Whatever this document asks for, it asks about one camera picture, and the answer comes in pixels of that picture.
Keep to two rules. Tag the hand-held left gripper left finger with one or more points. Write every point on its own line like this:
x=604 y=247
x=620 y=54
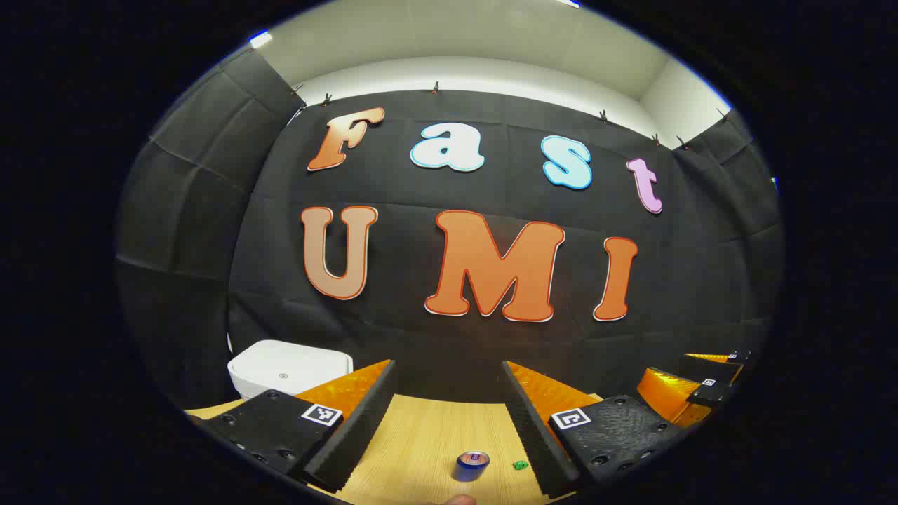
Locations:
x=351 y=435

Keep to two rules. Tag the wooden desktop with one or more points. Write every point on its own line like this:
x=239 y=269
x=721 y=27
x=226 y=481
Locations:
x=428 y=442

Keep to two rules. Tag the blue pop can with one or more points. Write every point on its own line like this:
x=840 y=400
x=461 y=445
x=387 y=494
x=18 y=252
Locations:
x=468 y=468

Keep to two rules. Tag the black backdrop cloth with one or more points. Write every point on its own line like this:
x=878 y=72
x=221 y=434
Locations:
x=421 y=182

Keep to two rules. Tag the white desktop garbage bin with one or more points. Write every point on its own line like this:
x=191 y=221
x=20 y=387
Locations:
x=280 y=365

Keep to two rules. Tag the ceiling light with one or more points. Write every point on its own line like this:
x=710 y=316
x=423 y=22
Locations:
x=259 y=39

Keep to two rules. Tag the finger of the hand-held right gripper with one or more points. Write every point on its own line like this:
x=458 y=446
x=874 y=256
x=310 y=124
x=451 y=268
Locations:
x=710 y=394
x=708 y=367

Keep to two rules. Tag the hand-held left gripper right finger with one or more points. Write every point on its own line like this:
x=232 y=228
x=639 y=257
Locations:
x=537 y=442

